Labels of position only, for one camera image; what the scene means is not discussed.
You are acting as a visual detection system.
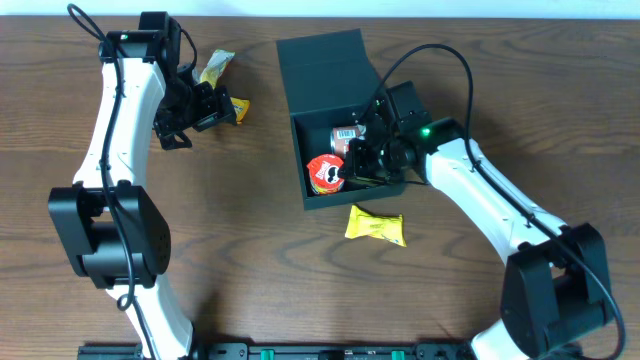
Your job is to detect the red Pringles can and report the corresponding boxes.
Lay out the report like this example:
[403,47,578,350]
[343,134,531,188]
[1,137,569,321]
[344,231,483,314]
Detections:
[306,154,344,195]

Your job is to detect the brown Pringles can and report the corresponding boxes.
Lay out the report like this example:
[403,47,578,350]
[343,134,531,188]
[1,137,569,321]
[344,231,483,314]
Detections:
[330,125,366,158]

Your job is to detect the green yellow snack packet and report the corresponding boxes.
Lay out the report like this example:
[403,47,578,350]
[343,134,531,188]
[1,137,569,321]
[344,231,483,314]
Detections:
[199,49,235,88]

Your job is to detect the black gift box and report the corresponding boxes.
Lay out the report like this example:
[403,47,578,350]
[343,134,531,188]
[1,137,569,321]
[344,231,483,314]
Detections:
[276,29,404,210]

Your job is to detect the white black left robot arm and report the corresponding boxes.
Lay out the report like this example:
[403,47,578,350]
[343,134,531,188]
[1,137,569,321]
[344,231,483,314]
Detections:
[48,4,242,359]

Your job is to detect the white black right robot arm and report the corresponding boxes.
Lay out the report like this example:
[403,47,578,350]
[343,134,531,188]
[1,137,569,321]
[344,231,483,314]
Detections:
[340,82,625,359]

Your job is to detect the orange snack packet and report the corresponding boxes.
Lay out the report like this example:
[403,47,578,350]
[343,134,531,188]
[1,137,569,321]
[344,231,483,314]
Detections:
[231,97,250,124]

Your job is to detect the black mounting rail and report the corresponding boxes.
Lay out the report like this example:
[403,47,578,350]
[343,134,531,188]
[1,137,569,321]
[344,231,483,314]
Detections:
[77,341,481,360]

